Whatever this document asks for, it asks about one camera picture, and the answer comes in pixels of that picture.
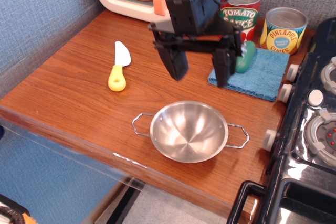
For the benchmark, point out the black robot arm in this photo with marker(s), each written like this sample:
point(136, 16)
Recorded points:
point(195, 25)

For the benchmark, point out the steel bowl with wire handles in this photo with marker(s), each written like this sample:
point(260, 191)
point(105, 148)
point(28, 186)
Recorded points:
point(189, 131)

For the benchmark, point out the pineapple slices can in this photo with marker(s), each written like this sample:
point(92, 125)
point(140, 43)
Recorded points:
point(283, 30)

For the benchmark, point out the yellow handled toy knife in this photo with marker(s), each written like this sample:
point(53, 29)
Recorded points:
point(116, 80)

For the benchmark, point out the tomato sauce can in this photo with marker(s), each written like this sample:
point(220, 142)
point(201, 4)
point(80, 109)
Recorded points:
point(243, 13)

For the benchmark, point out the orange object bottom left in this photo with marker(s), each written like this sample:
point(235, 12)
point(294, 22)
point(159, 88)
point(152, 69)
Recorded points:
point(12, 216)

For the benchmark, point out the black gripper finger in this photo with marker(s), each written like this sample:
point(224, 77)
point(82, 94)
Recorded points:
point(175, 61)
point(224, 62)

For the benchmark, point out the green toy pickle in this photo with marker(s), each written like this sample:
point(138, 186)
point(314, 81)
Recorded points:
point(243, 62)

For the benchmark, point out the blue folded cloth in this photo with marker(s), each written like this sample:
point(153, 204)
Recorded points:
point(263, 77)

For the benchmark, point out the white stove knob front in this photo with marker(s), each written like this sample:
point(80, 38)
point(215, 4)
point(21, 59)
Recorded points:
point(269, 139)

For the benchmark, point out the black toy stove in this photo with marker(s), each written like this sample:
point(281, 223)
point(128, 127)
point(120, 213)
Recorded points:
point(300, 186)

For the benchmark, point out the white stove knob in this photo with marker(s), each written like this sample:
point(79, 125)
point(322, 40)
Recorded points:
point(292, 72)
point(269, 139)
point(284, 93)

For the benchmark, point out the white stove knob middle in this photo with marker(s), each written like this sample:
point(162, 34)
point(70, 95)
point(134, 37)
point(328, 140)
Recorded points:
point(284, 93)

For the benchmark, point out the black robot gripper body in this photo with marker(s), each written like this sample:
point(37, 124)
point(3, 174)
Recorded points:
point(195, 25)

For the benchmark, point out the white stove knob rear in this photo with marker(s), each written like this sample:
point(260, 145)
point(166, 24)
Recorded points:
point(292, 72)

